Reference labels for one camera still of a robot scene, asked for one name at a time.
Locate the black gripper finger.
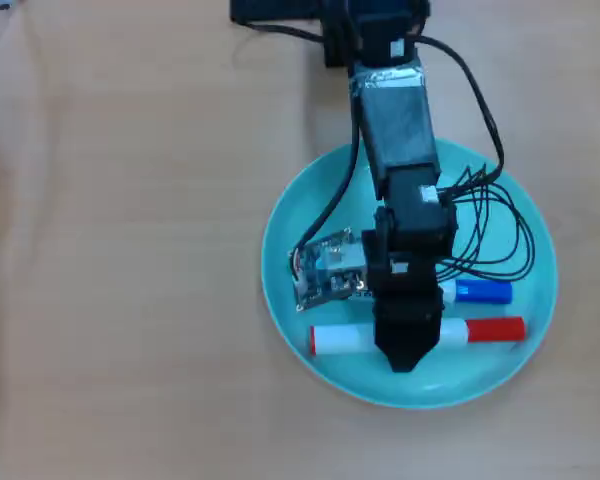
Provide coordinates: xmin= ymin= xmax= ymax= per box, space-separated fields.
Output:
xmin=372 ymin=292 xmax=444 ymax=374

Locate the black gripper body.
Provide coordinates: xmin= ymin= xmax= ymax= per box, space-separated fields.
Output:
xmin=362 ymin=207 xmax=456 ymax=301

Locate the red capped white marker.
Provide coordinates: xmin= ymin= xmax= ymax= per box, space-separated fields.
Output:
xmin=308 ymin=315 xmax=527 ymax=357

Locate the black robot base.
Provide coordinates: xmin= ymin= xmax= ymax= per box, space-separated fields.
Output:
xmin=228 ymin=0 xmax=431 ymax=69

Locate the blue capped white marker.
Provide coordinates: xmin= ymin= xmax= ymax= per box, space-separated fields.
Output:
xmin=437 ymin=278 xmax=514 ymax=305

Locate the light teal round plate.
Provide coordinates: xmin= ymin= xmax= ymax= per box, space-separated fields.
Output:
xmin=260 ymin=135 xmax=560 ymax=410

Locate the camera circuit board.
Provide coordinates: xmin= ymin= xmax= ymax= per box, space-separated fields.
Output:
xmin=287 ymin=227 xmax=376 ymax=312

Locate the black camera cable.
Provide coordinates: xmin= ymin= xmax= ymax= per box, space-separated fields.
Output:
xmin=232 ymin=17 xmax=362 ymax=259

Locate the thin black wire bundle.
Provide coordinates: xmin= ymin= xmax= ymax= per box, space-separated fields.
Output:
xmin=432 ymin=164 xmax=537 ymax=282

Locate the thick black cable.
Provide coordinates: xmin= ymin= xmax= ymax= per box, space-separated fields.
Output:
xmin=412 ymin=35 xmax=506 ymax=189

